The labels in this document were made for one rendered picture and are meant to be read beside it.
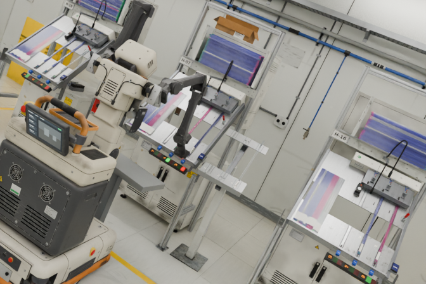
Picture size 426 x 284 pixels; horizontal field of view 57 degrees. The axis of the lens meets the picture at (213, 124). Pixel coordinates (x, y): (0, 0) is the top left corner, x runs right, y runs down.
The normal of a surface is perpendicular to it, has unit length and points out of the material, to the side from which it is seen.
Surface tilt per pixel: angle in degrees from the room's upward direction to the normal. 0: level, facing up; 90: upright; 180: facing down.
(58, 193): 90
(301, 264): 90
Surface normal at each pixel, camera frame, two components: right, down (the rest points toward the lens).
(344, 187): 0.04, -0.64
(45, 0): -0.37, 0.00
